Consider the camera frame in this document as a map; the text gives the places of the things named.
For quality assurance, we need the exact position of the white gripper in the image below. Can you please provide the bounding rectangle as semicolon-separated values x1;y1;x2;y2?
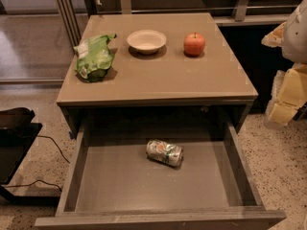
261;22;307;126

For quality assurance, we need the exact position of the crushed 7up soda can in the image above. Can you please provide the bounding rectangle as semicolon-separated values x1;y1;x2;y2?
146;140;183;167

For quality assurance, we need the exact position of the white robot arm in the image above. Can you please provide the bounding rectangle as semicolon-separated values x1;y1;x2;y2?
261;0;307;128

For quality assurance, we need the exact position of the grey cabinet counter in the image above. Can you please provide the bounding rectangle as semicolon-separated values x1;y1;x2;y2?
57;13;258;134

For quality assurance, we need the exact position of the open grey top drawer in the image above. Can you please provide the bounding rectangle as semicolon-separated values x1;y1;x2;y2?
35;121;286;230

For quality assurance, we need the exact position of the red apple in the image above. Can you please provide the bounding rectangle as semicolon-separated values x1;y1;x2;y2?
183;33;205;57

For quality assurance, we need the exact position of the white paper bowl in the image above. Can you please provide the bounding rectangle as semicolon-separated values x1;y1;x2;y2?
127;30;167;55

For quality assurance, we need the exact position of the green chip bag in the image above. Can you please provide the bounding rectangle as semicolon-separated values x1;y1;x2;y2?
74;34;117;82

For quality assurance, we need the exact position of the black furniture piece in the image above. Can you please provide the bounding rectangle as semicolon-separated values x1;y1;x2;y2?
0;107;59;206

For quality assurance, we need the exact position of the metal shelf frame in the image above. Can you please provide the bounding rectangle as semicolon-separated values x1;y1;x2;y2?
56;0;302;45

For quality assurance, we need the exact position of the black floor cable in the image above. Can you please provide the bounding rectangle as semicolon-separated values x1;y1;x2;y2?
3;134;71;194

